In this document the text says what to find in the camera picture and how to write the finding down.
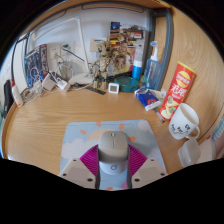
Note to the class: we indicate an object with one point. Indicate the blue comic book box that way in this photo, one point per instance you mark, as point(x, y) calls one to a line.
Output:
point(36, 65)

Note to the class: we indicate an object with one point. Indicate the black ruler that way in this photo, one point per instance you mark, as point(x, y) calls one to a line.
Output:
point(101, 92)

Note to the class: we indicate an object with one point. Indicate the beige and white computer mouse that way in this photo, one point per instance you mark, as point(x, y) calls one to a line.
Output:
point(113, 152)

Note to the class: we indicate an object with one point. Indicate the small white square clock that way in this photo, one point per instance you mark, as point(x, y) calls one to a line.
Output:
point(113, 88)

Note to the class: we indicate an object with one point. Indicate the red potato chips can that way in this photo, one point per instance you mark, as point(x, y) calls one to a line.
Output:
point(178, 90)

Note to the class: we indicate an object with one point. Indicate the teal round dish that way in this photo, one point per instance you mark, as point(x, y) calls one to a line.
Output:
point(127, 84)

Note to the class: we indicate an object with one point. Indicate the white power adapter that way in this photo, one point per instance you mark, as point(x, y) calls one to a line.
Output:
point(63, 85)

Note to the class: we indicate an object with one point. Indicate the clear plastic container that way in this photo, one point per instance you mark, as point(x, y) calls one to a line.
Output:
point(189, 153)

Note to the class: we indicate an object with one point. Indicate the pastel illustrated mouse pad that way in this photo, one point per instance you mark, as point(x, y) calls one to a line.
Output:
point(79, 137)

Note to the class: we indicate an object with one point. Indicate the clear pump sanitizer bottle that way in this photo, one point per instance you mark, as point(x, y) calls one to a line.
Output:
point(152, 68)

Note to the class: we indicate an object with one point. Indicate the black object at left edge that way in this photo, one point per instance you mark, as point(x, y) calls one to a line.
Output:
point(8, 97)

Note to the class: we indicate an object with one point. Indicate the white mug with doodles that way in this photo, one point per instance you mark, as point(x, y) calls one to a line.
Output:
point(184, 123)

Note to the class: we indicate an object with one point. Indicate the colourful poster cards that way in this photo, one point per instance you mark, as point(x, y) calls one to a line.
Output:
point(126, 40)

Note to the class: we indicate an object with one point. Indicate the gripper beige and magenta right finger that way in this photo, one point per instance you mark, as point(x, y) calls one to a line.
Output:
point(142, 170)

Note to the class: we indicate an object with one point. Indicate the white desk lamp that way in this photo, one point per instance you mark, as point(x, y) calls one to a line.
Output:
point(66, 54)

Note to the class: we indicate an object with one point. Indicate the brown Groot figurine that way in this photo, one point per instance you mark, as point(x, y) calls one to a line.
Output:
point(100, 77)

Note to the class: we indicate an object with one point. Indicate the gripper beige and magenta left finger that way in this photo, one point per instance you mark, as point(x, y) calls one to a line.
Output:
point(84, 171)

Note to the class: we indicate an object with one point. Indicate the blue tissue packet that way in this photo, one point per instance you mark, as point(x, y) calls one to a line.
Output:
point(150, 99)

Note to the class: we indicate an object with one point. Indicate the white bottle with red cap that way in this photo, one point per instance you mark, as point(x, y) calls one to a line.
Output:
point(16, 94)

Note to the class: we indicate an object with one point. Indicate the blue and white spray bottle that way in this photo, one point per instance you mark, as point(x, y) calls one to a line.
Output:
point(137, 65)

